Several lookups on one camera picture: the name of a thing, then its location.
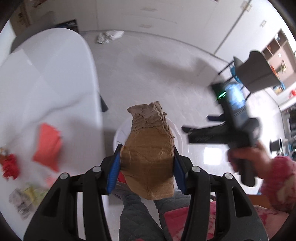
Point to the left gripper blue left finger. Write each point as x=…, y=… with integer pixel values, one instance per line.
x=113, y=169

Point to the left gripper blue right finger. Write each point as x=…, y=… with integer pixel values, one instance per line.
x=180, y=171

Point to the brown cardboard piece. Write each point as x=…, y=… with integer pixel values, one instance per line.
x=148, y=171

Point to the orange red paper piece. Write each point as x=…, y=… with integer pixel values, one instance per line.
x=48, y=148

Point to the right forearm pink sleeve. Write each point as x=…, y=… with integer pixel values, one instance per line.
x=279, y=186

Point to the right hand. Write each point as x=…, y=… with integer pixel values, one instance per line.
x=258, y=157

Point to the grey quilted trouser legs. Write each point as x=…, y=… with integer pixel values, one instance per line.
x=136, y=222

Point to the grey dark chair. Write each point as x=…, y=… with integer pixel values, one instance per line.
x=255, y=74

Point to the yellow green crumpled wrapper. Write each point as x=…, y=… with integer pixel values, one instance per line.
x=35, y=193

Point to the open wooden shelf unit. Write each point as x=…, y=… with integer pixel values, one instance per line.
x=281, y=58

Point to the red crumpled wrapper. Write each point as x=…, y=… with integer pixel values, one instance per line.
x=9, y=165

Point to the cream drawer cabinet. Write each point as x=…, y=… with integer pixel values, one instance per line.
x=203, y=24

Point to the white plastic bag on floor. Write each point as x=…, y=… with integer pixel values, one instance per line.
x=109, y=36

